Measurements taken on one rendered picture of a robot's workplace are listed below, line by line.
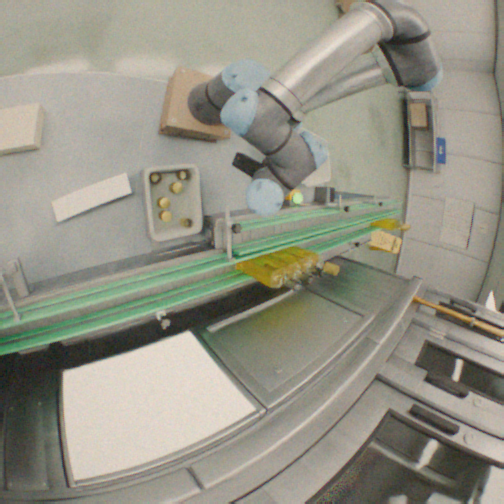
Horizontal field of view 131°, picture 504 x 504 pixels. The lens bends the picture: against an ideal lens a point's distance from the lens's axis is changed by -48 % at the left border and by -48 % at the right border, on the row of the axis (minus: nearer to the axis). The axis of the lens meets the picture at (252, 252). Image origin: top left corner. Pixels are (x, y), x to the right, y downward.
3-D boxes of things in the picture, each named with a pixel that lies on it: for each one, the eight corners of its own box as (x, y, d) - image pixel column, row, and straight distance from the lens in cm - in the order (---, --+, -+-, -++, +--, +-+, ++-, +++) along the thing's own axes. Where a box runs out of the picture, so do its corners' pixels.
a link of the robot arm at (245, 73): (218, 68, 71) (247, 46, 62) (251, 94, 74) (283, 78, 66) (199, 95, 64) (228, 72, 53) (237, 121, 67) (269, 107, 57)
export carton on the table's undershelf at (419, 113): (409, 102, 618) (424, 102, 611) (413, 109, 658) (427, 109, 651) (410, 125, 595) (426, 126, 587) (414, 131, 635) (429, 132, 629)
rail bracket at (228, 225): (214, 255, 72) (235, 267, 62) (211, 203, 68) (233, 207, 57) (222, 253, 73) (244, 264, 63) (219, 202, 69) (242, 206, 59)
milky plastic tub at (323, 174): (288, 151, 110) (302, 150, 104) (315, 149, 127) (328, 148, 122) (292, 186, 111) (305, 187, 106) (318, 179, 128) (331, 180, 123)
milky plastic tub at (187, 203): (147, 237, 76) (152, 243, 68) (139, 169, 74) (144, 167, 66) (193, 227, 81) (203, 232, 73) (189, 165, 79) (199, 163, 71)
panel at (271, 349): (64, 376, 73) (78, 491, 55) (58, 369, 71) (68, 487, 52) (300, 287, 92) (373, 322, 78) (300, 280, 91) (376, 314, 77)
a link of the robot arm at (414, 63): (244, 96, 73) (417, 15, 64) (275, 123, 79) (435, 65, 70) (235, 119, 64) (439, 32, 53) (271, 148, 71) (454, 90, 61)
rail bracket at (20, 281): (27, 293, 82) (6, 333, 64) (10, 241, 79) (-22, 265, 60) (38, 289, 81) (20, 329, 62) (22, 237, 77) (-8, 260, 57)
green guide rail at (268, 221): (225, 227, 72) (238, 232, 65) (224, 224, 71) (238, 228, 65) (394, 201, 219) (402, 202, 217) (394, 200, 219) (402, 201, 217)
